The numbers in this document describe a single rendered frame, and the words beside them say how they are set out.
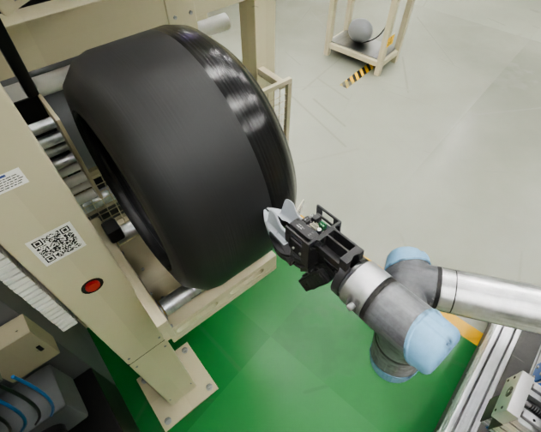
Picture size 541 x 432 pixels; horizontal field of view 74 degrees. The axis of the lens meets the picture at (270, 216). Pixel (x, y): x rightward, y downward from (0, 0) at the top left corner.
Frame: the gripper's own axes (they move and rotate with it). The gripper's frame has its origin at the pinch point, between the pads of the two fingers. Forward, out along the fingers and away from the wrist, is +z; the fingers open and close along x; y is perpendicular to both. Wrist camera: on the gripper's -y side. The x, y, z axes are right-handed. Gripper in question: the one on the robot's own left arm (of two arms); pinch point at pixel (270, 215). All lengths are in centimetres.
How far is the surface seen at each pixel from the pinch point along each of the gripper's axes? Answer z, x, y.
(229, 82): 13.3, -3.5, 20.0
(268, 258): 14.2, -8.5, -35.4
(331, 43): 198, -229, -89
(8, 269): 20.9, 41.3, -0.2
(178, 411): 29, 37, -120
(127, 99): 17.6, 12.5, 21.7
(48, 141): 60, 24, -2
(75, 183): 61, 24, -18
